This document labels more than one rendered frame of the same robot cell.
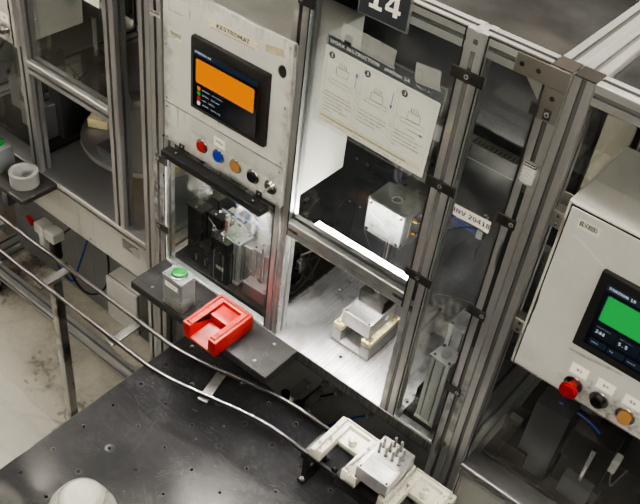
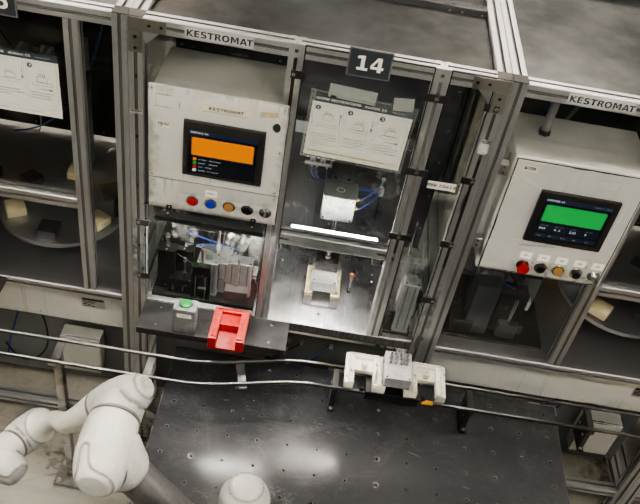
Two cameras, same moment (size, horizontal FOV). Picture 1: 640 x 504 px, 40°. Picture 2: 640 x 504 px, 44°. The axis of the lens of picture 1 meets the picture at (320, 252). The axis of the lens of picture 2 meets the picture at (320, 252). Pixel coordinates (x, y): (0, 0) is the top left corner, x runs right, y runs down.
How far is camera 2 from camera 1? 1.21 m
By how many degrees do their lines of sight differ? 27
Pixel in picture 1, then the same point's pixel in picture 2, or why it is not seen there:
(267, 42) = (262, 110)
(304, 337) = (286, 311)
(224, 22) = (217, 104)
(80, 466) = (182, 478)
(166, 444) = (227, 432)
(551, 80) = (499, 88)
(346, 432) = (355, 361)
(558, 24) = (465, 47)
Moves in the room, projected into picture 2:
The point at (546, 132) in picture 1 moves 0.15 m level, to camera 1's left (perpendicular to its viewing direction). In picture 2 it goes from (496, 119) to (454, 128)
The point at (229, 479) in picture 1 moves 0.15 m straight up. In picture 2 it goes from (286, 433) to (291, 407)
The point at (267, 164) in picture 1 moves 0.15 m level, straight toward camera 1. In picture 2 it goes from (261, 197) to (286, 225)
